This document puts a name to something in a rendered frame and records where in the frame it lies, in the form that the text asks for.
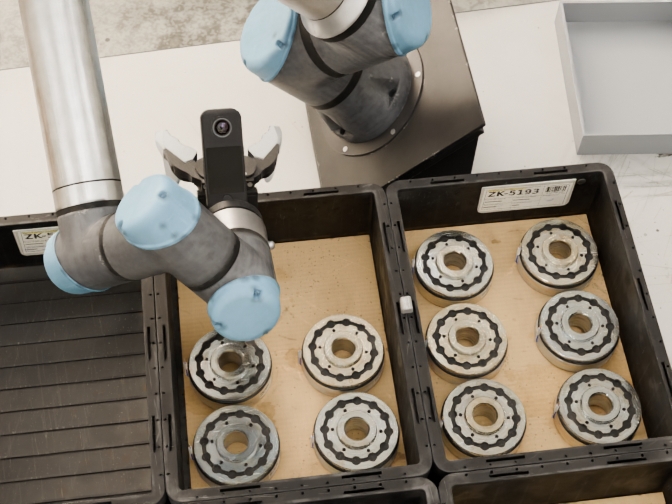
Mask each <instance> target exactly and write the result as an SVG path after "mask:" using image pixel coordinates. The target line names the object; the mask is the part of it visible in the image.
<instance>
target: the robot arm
mask: <svg viewBox="0 0 672 504"><path fill-rule="evenodd" d="M18 4H19V10H20V15H21V21H22V27H23V32H24V38H25V43H26V49H27V55H28V60H29V66H30V71H31V77H32V83H33V88H34V94H35V99H36V105H37V111H38V116H39V122H40V127H41V133H42V139H43V144H44V150H45V155H46V161H47V167H48V172H49V178H50V183H51V189H52V195H53V200H54V206H55V211H56V216H57V223H58V228H59V230H58V231H57V232H56V233H55V234H54V235H53V236H51V238H50V239H49V240H48V242H47V244H46V249H45V253H44V266H45V269H46V272H47V274H48V276H49V278H50V279H51V281H52V282H53V283H54V284H55V285H56V286H57V287H58V288H60V289H61V290H63V291H65V292H68V293H71V294H85V293H90V292H101V291H105V290H107V289H109V288H111V287H113V286H117V285H121V284H124V283H128V282H132V281H136V280H140V279H144V278H148V277H151V276H155V275H159V274H163V273H166V272H167V273H170V274H171V275H173V276H174V277H175V278H176V279H178V280H179V281H180V282H181V283H182V284H184V285H185V286H186V287H188V288H189V289H190V290H191V291H192V292H194V293H195V294H196V295H197V296H199V297H200V298H201V299H202V300H204V301H205V302H206V303H207V313H208V315H209V317H210V318H211V323H212V325H213V327H214V329H215V330H216V331H217V332H218V333H219V334H220V335H222V336H223V337H225V338H227V339H230V340H234V341H250V340H254V339H257V338H260V337H262V336H264V335H265V334H268V333H269V331H270V330H272V329H273V328H274V326H275V325H276V324H277V322H278V320H279V317H280V313H281V305H280V286H279V284H278V282H277V280H276V275H275V270H274V265H273V260H272V255H271V250H273V249H274V248H275V243H274V242H273V241H268V237H267V232H266V227H265V225H264V222H263V218H262V215H261V213H260V212H259V210H258V190H257V188H256V187H255V184H257V183H258V182H260V180H261V179H264V180H265V182H266V183H268V182H270V181H271V180H272V178H273V176H274V172H275V168H276V164H277V158H278V154H279V153H280V148H281V143H282V132H281V129H280V127H279V126H269V130H268V132H267V133H265V134H263V135H262V138H261V140H260V141H259V142H257V143H255V144H252V145H251V146H250V147H249V148H248V156H246V155H244V145H243V134H242V120H241V114H240V113H239V111H237V110H236V109H233V108H219V109H207V110H205V111H203V112H202V113H201V115H200V130H201V143H202V156H203V157H202V158H200V159H198V160H197V151H196V150H195V149H194V148H192V147H189V146H185V145H183V144H181V143H180V142H179V140H178V138H176V137H173V136H171V135H170V134H169V132H168V130H159V131H155V143H156V146H157V148H158V151H159V152H160V154H161V155H162V158H163V163H164V168H165V173H166V176H165V175H162V174H155V175H151V176H148V177H146V178H144V179H142V181H141V182H140V183H139V184H138V185H134V186H133V187H132V188H131V189H130V190H129V191H128V192H127V193H126V195H125V196H124V193H123V188H122V182H121V177H120V171H119V165H118V160H117V154H116V149H115V143H114V137H113V132H112V126H111V121H110V115H109V110H108V104H107V98H106V93H105V87H104V82H103V76H102V70H101V65H100V59H99V54H98V48H97V43H96V37H95V31H94V26H93V20H92V15H91V9H90V4H89V0H18ZM431 25H432V11H431V4H430V0H259V1H258V3H257V4H256V5H255V6H254V8H253V9H252V11H251V13H250V15H249V17H248V18H247V20H246V22H245V25H244V28H243V31H242V35H241V41H240V54H241V58H242V61H243V64H244V65H245V67H246V68H247V69H248V70H249V71H250V72H252V73H253V74H255V75H256V76H258V77H259V79H260V80H261V81H263V82H268V83H270V84H272V85H273V86H275V87H277V88H279V89H280V90H282V91H284V92H286V93H288V94H289V95H291V96H293V97H295V98H296V99H298V100H300V101H302V102H304V103H305V104H307V105H309V106H311V107H313V108H314V109H315V110H316V112H317V113H318V114H319V116H320V117H321V118H322V120H323V121H324V122H325V123H326V125H327V126H328V127H329V129H330V130H331V131H332V132H333V133H335V134H336V135H337V136H339V137H341V138H343V139H345V140H346V141H348V142H352V143H361V142H366V141H369V140H372V139H374V138H376V137H377V136H379V135H381V134H382V133H383V132H384V131H386V130H387V129H388V128H389V127H390V126H391V125H392V124H393V123H394V121H395V120H396V119H397V117H398V116H399V114H400V113H401V111H402V109H403V108H404V106H405V103H406V101H407V98H408V95H409V92H410V87H411V67H410V64H409V61H408V59H407V57H406V55H407V53H409V52H411V51H413V50H415V49H418V48H420V47H421V46H422V45H423V44H424V43H425V42H426V41H427V39H428V37H429V34H430V31H431ZM180 181H184V182H190V183H194V185H195V186H196V187H197V188H198V190H197V197H196V196H195V195H194V194H193V193H191V192H190V191H189V190H187V189H185V188H182V187H181V186H180V185H179V183H180Z"/></svg>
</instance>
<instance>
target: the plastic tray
mask: <svg viewBox="0 0 672 504"><path fill-rule="evenodd" d="M554 23H555V29H556V35H557V41H558V47H559V53H560V59H561V65H562V71H563V77H564V83H565V89H566V95H567V101H568V107H569V113H570V119H571V124H572V130H573V136H574V142H575V148H576V154H577V155H605V154H672V0H621V1H560V2H559V6H558V10H557V14H556V17H555V21H554Z"/></svg>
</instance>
